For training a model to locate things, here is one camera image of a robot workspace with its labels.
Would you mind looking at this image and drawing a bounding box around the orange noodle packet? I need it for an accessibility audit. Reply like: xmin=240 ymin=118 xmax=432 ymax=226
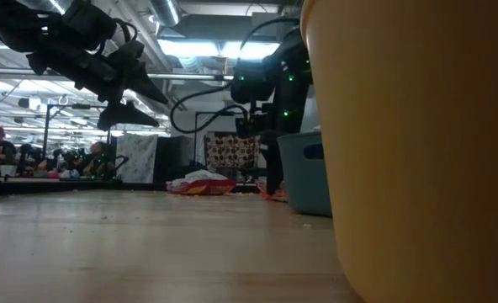
xmin=256 ymin=180 xmax=289 ymax=204

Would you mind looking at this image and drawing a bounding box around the blue-grey plastic bin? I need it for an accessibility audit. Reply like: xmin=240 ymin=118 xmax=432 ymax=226
xmin=276 ymin=130 xmax=335 ymax=218

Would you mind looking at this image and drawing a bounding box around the red noodle packet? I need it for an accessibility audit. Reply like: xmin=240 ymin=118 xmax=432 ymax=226
xmin=165 ymin=168 xmax=238 ymax=197

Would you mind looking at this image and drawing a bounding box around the grey horizontal pipe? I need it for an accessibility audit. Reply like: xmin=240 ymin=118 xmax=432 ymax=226
xmin=0 ymin=66 xmax=236 ymax=82

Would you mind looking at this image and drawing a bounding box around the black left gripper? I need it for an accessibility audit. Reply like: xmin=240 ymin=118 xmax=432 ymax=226
xmin=24 ymin=39 xmax=171 ymax=132

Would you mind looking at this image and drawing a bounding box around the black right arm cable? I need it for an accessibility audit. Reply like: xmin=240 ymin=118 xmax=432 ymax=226
xmin=169 ymin=82 xmax=251 ymax=136
xmin=239 ymin=16 xmax=301 ymax=50

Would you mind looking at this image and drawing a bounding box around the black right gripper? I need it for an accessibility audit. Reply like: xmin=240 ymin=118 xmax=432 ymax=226
xmin=257 ymin=102 xmax=301 ymax=197

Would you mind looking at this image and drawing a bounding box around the black cabinet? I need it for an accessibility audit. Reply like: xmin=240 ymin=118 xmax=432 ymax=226
xmin=153 ymin=135 xmax=209 ymax=184

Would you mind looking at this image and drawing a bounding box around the bright ceiling light panel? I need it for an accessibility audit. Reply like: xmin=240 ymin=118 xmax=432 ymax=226
xmin=157 ymin=38 xmax=281 ymax=61

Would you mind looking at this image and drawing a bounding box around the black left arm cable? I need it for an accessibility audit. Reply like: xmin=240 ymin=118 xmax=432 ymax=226
xmin=113 ymin=17 xmax=140 ymax=45

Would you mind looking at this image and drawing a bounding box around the white patterned cloth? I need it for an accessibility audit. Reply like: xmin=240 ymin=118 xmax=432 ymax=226
xmin=114 ymin=133 xmax=160 ymax=184

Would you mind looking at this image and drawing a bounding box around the large ribbed ventilation duct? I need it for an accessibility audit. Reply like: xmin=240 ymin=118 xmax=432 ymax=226
xmin=19 ymin=0 xmax=74 ymax=14

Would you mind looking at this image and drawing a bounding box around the yellow plastic bin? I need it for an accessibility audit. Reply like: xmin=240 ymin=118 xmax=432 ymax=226
xmin=299 ymin=0 xmax=498 ymax=303

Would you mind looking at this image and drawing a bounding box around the silver ventilation duct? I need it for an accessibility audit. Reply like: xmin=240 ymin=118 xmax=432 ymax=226
xmin=147 ymin=0 xmax=183 ymax=28

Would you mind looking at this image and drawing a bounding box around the black metal gantry frame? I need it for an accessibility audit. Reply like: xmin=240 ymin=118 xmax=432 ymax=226
xmin=42 ymin=102 xmax=114 ymax=146

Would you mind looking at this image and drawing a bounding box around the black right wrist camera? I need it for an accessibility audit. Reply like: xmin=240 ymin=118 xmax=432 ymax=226
xmin=235 ymin=114 xmax=259 ymax=137

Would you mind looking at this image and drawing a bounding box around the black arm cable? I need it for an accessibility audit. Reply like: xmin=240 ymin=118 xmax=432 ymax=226
xmin=239 ymin=16 xmax=301 ymax=50
xmin=169 ymin=82 xmax=251 ymax=136
xmin=113 ymin=17 xmax=140 ymax=45

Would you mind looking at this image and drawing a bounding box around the long black table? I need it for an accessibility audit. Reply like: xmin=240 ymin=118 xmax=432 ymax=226
xmin=0 ymin=176 xmax=168 ymax=197

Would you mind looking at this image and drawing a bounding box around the brown spotted cloth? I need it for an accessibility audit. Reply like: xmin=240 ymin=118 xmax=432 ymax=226
xmin=204 ymin=131 xmax=261 ymax=170

